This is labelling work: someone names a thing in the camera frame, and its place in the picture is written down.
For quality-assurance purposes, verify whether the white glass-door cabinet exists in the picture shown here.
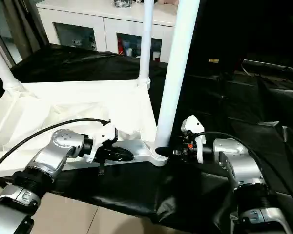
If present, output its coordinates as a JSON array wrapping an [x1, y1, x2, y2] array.
[[36, 0, 184, 63]]

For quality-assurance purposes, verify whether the white plastic table top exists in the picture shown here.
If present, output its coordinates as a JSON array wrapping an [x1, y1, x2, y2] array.
[[0, 79, 170, 178]]

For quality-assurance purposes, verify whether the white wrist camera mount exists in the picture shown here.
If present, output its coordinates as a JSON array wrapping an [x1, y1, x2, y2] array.
[[181, 115, 206, 164], [87, 120, 119, 164]]

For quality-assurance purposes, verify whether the clear glass ornament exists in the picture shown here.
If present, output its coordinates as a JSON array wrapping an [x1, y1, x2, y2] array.
[[112, 0, 134, 7]]

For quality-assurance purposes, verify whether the grey curtain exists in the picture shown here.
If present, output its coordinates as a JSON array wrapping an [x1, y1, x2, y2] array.
[[0, 0, 49, 64]]

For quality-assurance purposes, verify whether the black work mat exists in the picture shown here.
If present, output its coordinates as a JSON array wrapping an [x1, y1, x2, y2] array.
[[0, 43, 293, 234]]

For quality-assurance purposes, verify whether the black cabinet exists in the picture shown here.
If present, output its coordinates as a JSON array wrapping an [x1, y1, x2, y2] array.
[[185, 0, 293, 71]]

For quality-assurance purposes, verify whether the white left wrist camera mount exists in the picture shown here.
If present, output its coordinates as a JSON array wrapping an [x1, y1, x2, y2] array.
[[87, 120, 119, 164]]

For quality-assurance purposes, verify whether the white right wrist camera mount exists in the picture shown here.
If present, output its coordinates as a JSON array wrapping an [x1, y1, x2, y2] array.
[[181, 115, 206, 164]]

